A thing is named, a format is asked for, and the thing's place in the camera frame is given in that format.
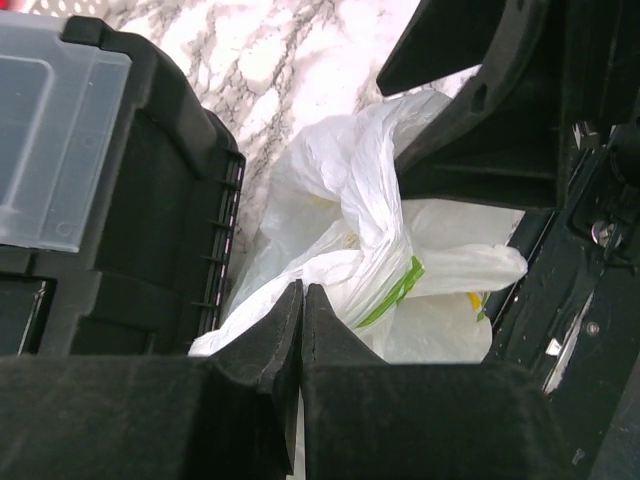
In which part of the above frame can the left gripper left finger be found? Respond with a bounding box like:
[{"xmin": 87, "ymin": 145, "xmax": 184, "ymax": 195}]
[{"xmin": 1, "ymin": 282, "xmax": 304, "ymax": 479}]

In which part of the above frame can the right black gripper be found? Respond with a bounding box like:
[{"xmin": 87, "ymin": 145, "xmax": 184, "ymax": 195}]
[{"xmin": 396, "ymin": 1, "xmax": 639, "ymax": 479}]

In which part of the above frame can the white lemon print plastic bag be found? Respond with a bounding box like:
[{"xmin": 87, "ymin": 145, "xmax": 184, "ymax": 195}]
[{"xmin": 191, "ymin": 90, "xmax": 527, "ymax": 365}]

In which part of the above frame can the white perforated plastic basket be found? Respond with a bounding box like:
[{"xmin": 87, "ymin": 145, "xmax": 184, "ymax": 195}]
[{"xmin": 20, "ymin": 0, "xmax": 102, "ymax": 17}]

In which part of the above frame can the black plastic toolbox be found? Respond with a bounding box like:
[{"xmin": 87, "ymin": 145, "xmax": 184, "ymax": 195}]
[{"xmin": 1, "ymin": 11, "xmax": 245, "ymax": 355}]

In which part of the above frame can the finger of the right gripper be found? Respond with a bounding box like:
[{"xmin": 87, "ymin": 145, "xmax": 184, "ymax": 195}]
[{"xmin": 375, "ymin": 0, "xmax": 546, "ymax": 97}]

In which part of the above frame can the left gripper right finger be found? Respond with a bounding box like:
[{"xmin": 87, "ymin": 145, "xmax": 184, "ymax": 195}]
[{"xmin": 302, "ymin": 284, "xmax": 570, "ymax": 479}]

